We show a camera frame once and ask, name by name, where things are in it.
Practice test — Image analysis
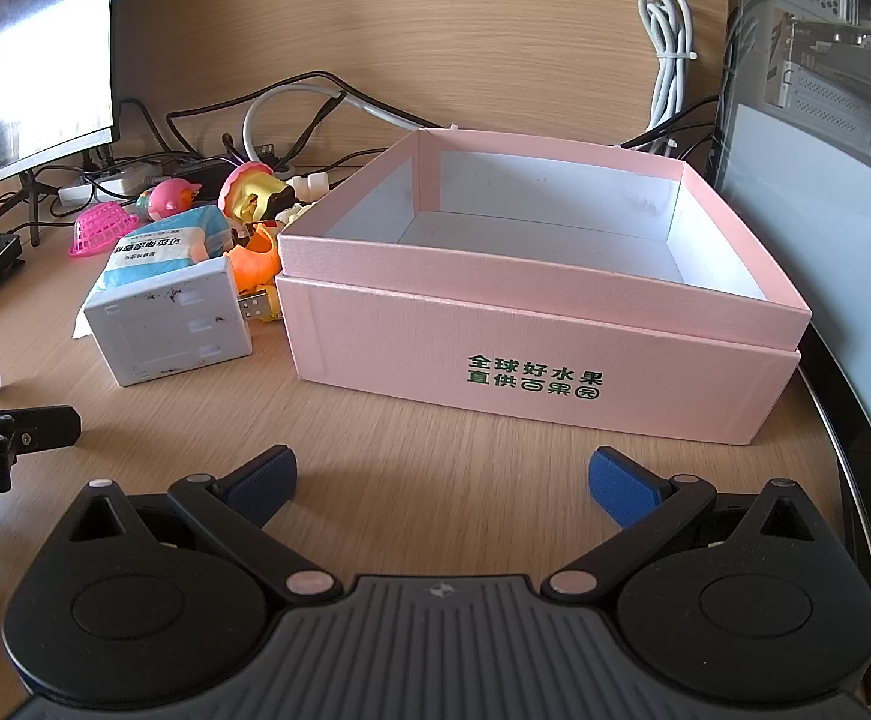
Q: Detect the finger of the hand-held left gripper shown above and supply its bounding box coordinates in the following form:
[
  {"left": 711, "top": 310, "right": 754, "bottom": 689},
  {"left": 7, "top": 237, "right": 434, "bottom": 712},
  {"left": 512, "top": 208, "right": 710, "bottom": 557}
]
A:
[{"left": 0, "top": 405, "right": 82, "bottom": 460}]

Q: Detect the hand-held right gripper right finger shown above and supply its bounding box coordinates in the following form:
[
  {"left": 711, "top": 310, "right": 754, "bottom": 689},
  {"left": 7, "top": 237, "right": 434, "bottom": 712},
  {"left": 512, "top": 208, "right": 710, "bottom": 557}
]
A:
[{"left": 542, "top": 448, "right": 830, "bottom": 608}]

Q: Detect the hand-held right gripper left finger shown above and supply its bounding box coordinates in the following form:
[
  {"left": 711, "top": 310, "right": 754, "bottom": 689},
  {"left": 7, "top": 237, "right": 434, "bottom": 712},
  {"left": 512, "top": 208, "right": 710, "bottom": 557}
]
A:
[{"left": 53, "top": 446, "right": 341, "bottom": 608}]

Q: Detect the white square plastic box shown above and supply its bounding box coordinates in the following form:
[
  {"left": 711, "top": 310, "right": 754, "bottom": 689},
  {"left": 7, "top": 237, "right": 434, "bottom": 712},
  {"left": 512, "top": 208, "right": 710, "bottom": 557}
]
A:
[{"left": 82, "top": 255, "right": 254, "bottom": 389}]

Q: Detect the pink cardboard box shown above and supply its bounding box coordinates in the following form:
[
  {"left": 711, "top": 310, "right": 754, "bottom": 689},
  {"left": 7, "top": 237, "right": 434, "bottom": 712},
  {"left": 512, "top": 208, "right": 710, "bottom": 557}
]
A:
[{"left": 274, "top": 127, "right": 813, "bottom": 449}]

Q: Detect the pink plastic mesh basket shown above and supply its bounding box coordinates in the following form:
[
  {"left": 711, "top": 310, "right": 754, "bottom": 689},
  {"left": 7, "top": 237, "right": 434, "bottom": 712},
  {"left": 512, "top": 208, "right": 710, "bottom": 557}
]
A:
[{"left": 68, "top": 202, "right": 141, "bottom": 260}]

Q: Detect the blue tissue pack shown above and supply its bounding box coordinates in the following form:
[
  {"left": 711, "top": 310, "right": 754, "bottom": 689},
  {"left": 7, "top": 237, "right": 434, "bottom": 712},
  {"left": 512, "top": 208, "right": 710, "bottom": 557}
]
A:
[{"left": 92, "top": 205, "right": 236, "bottom": 293}]

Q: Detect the orange plastic toy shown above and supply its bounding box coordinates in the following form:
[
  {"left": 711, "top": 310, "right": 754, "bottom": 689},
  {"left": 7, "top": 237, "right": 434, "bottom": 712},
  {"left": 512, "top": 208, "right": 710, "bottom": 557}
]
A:
[{"left": 227, "top": 223, "right": 284, "bottom": 316}]

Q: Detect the yellow figurine with pink hat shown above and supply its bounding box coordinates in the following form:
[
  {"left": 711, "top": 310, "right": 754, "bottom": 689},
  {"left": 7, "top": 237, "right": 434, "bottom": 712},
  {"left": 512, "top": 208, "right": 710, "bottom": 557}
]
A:
[{"left": 218, "top": 160, "right": 309, "bottom": 230}]

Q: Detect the small yellow usb device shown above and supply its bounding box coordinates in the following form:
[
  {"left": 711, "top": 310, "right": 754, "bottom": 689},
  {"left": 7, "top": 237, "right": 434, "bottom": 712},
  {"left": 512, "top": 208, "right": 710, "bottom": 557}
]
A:
[{"left": 239, "top": 286, "right": 284, "bottom": 325}]

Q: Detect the white power strip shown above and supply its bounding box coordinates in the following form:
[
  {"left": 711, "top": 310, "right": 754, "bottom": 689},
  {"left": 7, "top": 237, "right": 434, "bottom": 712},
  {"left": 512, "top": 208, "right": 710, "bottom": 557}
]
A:
[{"left": 59, "top": 163, "right": 153, "bottom": 205}]

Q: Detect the pink round toy figure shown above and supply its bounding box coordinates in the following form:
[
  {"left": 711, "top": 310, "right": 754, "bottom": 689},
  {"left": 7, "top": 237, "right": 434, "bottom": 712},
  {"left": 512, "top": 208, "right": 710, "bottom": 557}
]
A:
[{"left": 136, "top": 178, "right": 204, "bottom": 223}]

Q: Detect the white plastic toy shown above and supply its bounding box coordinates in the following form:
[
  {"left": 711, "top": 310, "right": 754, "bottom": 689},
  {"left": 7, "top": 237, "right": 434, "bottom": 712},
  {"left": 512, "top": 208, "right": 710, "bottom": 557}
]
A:
[{"left": 287, "top": 172, "right": 332, "bottom": 203}]

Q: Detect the black power adapter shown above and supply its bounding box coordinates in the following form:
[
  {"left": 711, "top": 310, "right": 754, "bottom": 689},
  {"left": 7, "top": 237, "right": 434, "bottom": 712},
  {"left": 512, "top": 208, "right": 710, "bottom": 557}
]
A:
[{"left": 169, "top": 152, "right": 245, "bottom": 175}]

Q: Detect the computer monitor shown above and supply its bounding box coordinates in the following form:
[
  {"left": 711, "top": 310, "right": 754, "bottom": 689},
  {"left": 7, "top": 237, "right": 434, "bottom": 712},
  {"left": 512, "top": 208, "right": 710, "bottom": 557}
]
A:
[{"left": 0, "top": 0, "right": 123, "bottom": 247}]

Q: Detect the computer case with glass panel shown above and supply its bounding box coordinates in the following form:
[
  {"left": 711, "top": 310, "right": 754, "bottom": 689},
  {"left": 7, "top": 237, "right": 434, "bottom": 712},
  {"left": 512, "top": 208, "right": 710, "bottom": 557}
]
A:
[{"left": 709, "top": 0, "right": 871, "bottom": 661}]

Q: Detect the black cable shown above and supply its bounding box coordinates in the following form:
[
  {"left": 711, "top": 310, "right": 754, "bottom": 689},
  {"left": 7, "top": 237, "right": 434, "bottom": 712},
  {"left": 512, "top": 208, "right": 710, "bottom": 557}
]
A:
[
  {"left": 164, "top": 71, "right": 350, "bottom": 160},
  {"left": 617, "top": 96, "right": 723, "bottom": 157}
]

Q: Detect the white looped cable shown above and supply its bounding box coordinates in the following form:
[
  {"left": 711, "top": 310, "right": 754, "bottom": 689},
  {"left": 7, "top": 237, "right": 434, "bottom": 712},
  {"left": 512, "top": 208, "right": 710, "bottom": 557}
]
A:
[{"left": 242, "top": 85, "right": 444, "bottom": 160}]

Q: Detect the bundled white cable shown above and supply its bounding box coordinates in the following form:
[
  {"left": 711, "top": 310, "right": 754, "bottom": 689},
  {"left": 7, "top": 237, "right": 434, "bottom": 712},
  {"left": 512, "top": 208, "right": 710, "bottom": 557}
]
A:
[{"left": 630, "top": 0, "right": 701, "bottom": 137}]

